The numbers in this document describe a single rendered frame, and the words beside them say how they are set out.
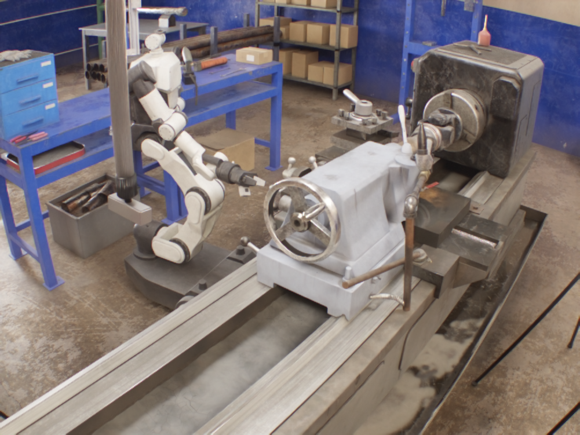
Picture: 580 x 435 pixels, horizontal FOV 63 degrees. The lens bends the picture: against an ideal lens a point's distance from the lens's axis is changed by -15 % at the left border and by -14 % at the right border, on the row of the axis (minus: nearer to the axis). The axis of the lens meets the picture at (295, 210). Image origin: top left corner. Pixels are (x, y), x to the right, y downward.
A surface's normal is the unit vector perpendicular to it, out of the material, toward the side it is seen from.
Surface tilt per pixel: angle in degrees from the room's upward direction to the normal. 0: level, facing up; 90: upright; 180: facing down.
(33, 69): 90
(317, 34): 90
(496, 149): 90
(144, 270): 0
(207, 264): 0
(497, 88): 90
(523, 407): 0
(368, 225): 70
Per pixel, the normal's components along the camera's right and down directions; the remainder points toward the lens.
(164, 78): 0.65, 0.27
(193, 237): -0.44, 0.41
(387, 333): 0.04, -0.88
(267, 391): 0.62, -0.36
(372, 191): 0.80, 0.18
